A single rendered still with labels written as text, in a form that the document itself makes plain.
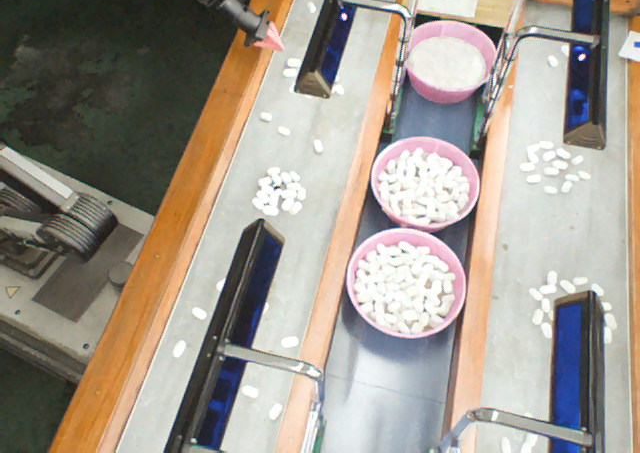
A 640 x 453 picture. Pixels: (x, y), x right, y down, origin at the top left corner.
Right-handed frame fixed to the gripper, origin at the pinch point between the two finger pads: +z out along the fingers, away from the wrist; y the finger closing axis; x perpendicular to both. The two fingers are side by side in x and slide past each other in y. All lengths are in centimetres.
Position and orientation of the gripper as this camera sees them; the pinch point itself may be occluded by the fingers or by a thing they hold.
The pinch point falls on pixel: (280, 48)
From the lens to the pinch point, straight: 178.0
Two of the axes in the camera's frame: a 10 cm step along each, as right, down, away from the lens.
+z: 7.3, 5.0, 4.7
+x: -6.4, 2.6, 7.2
